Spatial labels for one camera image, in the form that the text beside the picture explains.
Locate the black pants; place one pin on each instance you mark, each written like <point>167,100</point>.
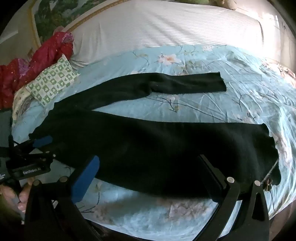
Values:
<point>161,150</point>

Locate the red floral quilt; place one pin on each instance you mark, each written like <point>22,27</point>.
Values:
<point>46,53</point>

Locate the white striped bed sheet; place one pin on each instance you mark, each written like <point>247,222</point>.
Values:
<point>161,27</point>

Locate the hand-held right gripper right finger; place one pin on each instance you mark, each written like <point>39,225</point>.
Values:
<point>212,178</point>

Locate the blue floral blanket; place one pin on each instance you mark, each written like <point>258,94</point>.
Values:
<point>185,104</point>

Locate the green white checkered pillow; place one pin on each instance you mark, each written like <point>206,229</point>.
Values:
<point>53,78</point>

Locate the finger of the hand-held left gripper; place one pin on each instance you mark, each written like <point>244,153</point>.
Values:
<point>42,141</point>
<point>34,157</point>

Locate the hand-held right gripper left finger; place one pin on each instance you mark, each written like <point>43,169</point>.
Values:
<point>85,178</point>

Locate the person's left hand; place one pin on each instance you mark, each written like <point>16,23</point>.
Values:
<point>24,194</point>

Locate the gold framed painted headboard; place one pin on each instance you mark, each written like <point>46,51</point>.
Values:
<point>53,14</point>

